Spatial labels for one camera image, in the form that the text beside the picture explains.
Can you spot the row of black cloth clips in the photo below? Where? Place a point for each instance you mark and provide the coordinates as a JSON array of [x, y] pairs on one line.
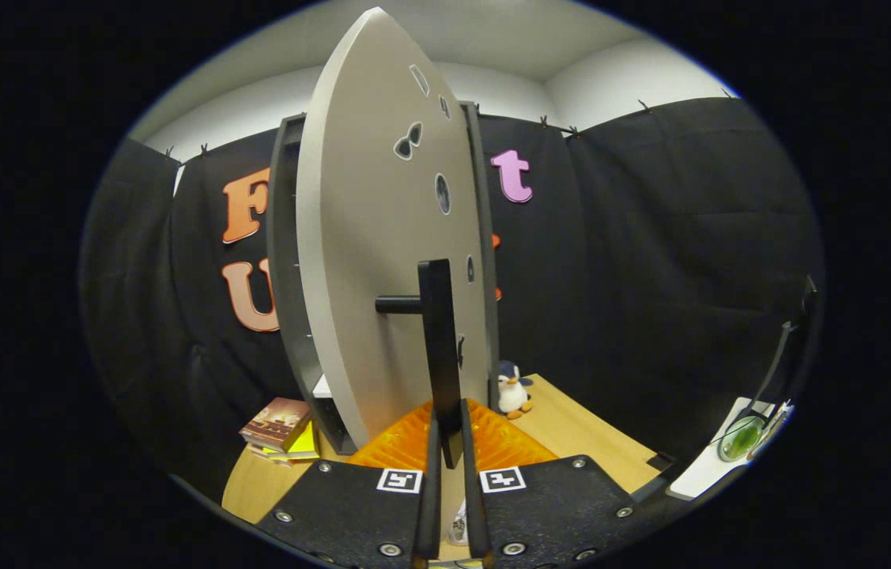
[[544, 121]]

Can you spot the penguin plush toy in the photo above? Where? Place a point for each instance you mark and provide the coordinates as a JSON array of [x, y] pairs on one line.
[[510, 393]]

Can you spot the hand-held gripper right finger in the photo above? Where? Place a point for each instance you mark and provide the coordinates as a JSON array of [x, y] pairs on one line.
[[473, 506]]

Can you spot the small white table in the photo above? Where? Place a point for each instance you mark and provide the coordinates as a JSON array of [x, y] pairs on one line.
[[702, 470]]

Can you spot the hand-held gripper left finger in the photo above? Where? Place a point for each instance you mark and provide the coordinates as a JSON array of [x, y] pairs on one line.
[[431, 506]]

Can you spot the brown book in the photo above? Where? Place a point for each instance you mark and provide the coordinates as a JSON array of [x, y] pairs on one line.
[[275, 420]]

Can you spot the green glass jar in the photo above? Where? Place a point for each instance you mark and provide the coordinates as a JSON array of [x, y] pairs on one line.
[[741, 437]]

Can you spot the grey shoe cabinet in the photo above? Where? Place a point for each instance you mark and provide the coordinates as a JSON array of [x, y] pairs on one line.
[[281, 237]]

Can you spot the black backdrop cloth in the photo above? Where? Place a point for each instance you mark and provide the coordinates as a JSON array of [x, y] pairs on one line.
[[651, 276]]

